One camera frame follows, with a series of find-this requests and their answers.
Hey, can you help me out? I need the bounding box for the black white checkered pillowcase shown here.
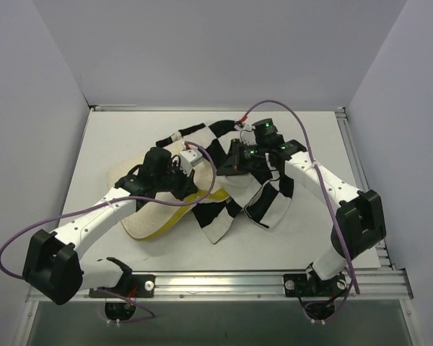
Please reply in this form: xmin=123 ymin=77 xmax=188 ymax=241
xmin=154 ymin=120 xmax=294 ymax=244

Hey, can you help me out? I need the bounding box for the cream quilted pillow yellow edge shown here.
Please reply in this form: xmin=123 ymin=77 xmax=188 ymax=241
xmin=107 ymin=140 xmax=229 ymax=241

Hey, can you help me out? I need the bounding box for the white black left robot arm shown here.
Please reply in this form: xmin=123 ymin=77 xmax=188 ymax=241
xmin=22 ymin=147 xmax=203 ymax=305

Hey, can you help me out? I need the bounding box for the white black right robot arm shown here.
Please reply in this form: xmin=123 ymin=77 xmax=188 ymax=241
xmin=217 ymin=139 xmax=387 ymax=295

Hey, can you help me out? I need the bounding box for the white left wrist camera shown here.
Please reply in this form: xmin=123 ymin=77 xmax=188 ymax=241
xmin=178 ymin=149 xmax=204 ymax=174

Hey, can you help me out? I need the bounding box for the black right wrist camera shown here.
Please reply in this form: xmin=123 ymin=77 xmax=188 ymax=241
xmin=252 ymin=118 xmax=278 ymax=145

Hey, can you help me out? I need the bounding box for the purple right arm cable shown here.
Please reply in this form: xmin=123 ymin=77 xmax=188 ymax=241
xmin=237 ymin=99 xmax=362 ymax=321

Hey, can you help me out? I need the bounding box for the aluminium right side rail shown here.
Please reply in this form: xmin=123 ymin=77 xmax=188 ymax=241
xmin=335 ymin=107 xmax=395 ymax=270

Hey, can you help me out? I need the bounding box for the aluminium back frame rail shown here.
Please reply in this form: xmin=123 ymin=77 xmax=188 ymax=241
xmin=90 ymin=105 xmax=137 ymax=112

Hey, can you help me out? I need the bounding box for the aluminium frame rail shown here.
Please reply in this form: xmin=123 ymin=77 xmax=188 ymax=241
xmin=90 ymin=105 xmax=137 ymax=112
xmin=25 ymin=268 xmax=414 ymax=302

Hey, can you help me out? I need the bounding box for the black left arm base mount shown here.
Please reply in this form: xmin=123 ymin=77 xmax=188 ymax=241
xmin=88 ymin=274 xmax=156 ymax=298

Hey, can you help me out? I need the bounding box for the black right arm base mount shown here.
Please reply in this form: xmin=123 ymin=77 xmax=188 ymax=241
xmin=283 ymin=272 xmax=347 ymax=298

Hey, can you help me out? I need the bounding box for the aluminium front frame rail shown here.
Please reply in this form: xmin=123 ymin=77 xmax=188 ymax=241
xmin=25 ymin=268 xmax=414 ymax=302

